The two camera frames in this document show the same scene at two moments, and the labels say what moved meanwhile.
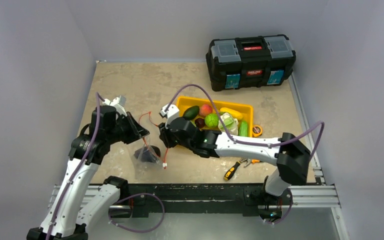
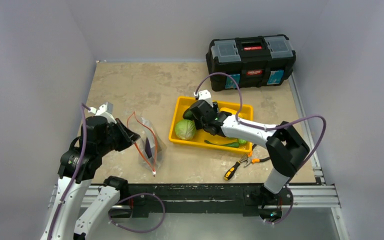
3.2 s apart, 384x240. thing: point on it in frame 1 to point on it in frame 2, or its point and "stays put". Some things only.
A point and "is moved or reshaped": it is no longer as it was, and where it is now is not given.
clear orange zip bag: (145, 158) is moved or reshaped
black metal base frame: (135, 198) stays put
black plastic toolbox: (247, 62) stays put
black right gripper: (170, 134) to (196, 112)
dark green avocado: (191, 113) stays put
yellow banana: (235, 114) stays put
